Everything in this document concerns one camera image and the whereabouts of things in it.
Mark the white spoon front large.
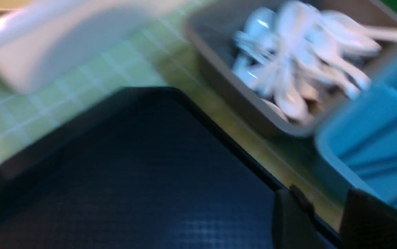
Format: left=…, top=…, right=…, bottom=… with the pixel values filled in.
left=274, top=58, right=315, bottom=124

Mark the large white plastic tub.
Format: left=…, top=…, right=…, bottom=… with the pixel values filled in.
left=0, top=0, right=186, bottom=95

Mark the white spoon left small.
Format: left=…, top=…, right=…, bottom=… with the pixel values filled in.
left=233, top=7, right=277, bottom=44

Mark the white spoon on bin rim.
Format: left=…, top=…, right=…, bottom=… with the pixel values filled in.
left=320, top=10, right=397, bottom=55

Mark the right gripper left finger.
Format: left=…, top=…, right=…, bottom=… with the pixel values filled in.
left=272, top=185, right=328, bottom=249

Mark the white spoon middle right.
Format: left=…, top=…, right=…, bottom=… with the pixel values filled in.
left=307, top=27, right=371, bottom=99

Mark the black serving tray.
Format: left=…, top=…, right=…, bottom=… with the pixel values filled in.
left=0, top=86, right=344, bottom=249

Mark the green checkered tablecloth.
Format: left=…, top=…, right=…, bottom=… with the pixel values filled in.
left=0, top=0, right=343, bottom=231

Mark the blue plastic bin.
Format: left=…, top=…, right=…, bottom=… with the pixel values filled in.
left=313, top=47, right=397, bottom=209

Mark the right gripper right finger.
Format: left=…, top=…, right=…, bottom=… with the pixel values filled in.
left=339, top=188, right=397, bottom=249

